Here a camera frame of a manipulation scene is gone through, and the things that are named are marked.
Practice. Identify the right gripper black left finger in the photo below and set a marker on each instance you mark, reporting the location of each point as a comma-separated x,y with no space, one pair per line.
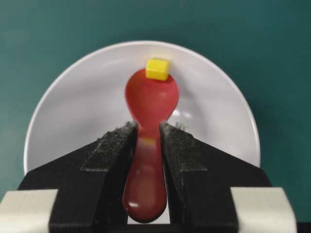
89,181

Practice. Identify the pink ceramic spoon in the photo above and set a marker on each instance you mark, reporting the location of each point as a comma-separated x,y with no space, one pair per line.
150,102

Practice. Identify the white round bowl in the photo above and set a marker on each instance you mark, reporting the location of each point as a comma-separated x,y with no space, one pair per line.
87,100

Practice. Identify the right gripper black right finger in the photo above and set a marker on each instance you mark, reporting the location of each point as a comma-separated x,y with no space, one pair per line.
199,178

